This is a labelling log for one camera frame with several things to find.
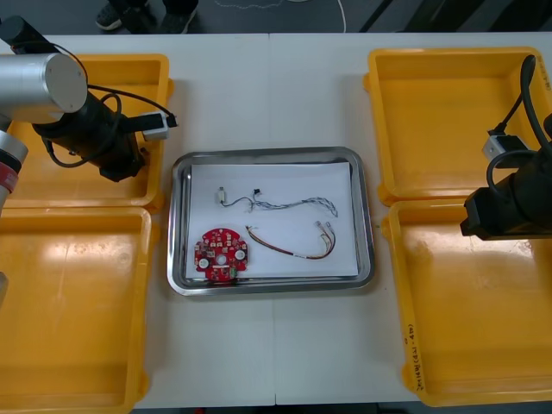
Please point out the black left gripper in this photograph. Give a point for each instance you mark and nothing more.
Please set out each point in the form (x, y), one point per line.
(125, 166)

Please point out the black metal stand leg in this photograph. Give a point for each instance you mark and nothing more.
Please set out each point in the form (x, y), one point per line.
(375, 17)

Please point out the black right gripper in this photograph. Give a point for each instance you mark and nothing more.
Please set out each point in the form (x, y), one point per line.
(483, 217)

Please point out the yellow-orange bin with handwriting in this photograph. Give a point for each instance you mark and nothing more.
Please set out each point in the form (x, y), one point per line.
(474, 336)

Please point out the round red circuit board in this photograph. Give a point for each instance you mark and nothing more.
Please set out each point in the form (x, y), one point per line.
(215, 246)

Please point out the steel tray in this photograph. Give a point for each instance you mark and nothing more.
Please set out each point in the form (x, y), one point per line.
(365, 224)

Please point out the silver and black right arm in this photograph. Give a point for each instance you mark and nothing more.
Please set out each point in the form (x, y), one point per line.
(535, 181)

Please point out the white paper sheet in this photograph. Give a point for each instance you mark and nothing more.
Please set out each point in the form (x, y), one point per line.
(293, 181)

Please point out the silver and black left arm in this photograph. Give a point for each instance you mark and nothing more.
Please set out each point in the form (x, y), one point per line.
(43, 82)

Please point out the person's shoe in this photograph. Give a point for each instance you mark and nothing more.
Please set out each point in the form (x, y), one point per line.
(108, 18)
(179, 19)

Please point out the yellow-orange plastic bin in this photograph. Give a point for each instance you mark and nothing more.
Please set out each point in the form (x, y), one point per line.
(431, 121)
(138, 86)
(77, 310)

